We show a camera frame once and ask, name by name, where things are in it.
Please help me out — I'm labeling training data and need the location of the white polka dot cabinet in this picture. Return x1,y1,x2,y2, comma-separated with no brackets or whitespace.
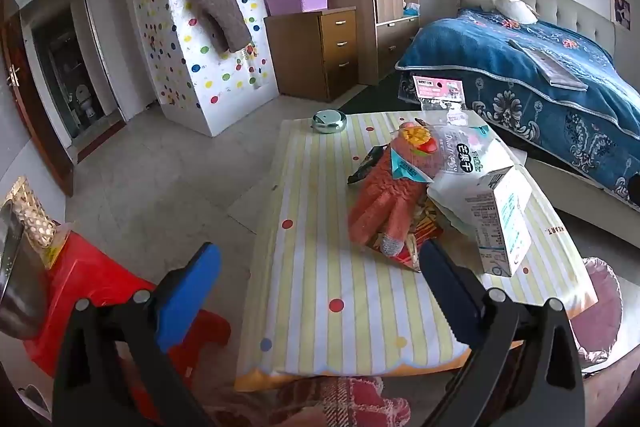
117,0,281,138

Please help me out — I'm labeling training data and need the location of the red plaid clothing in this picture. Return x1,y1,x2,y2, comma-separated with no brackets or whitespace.
210,374,411,427

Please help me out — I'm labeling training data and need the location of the red snack bag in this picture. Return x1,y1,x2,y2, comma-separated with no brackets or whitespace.
367,197,446,273

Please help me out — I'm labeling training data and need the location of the folded grey cloth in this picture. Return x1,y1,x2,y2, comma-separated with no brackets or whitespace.
510,38,588,90

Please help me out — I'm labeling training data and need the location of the dark snack wrapper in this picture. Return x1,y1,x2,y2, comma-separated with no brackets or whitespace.
347,146,386,185

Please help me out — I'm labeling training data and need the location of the brown door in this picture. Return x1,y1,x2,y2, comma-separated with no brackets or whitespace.
0,0,76,198

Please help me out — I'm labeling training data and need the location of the dark floor mat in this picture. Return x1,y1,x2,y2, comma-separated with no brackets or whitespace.
340,69,426,115

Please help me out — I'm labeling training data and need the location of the red plastic stool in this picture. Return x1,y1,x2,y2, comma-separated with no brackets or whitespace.
22,232,232,413

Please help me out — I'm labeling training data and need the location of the beige upholstered bed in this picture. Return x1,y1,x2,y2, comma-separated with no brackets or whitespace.
397,0,640,228

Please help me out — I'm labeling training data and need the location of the clear packet with pink header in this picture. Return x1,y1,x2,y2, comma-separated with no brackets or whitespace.
411,74,473,128

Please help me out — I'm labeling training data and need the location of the gold patterned bag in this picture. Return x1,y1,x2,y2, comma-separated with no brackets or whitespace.
0,177,68,268
0,199,48,340

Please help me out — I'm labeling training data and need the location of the white toilet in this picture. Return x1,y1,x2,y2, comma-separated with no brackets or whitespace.
75,84,98,125

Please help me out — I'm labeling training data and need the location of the wooden drawer cabinet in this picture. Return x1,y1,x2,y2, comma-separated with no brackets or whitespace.
264,7,359,102

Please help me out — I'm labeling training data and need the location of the knitted glove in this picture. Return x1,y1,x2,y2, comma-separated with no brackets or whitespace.
348,122,441,258

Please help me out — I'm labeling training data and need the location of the white dried fruit bag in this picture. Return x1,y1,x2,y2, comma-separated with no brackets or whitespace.
400,119,516,233

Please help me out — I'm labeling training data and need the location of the small wall picture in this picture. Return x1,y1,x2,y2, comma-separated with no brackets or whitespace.
611,0,632,30

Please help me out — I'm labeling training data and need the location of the striped dotted table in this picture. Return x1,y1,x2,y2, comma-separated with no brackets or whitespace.
235,109,601,380

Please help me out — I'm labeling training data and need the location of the blue floral blanket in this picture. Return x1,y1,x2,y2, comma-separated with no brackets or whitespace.
395,7,640,208

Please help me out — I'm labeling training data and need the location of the white milk carton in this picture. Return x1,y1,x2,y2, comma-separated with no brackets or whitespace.
465,167,533,278

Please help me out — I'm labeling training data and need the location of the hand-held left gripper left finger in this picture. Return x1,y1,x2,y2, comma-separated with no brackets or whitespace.
52,243,222,427

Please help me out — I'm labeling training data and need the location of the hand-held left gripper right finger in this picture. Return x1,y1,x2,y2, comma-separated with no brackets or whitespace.
419,238,587,427

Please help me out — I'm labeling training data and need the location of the round metal tin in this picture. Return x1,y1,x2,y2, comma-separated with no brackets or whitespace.
312,111,347,135

